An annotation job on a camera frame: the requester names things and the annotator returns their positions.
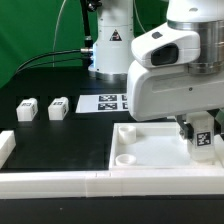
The white left fence wall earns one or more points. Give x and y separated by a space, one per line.
7 144

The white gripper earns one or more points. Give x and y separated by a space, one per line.
178 68

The white fence wall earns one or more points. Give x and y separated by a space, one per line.
7 144
112 183

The white sheet with markers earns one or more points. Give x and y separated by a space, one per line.
102 103

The white front fence wall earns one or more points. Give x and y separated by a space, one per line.
112 183

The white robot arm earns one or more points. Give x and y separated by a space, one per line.
112 54

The white square tabletop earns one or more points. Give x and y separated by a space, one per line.
156 146

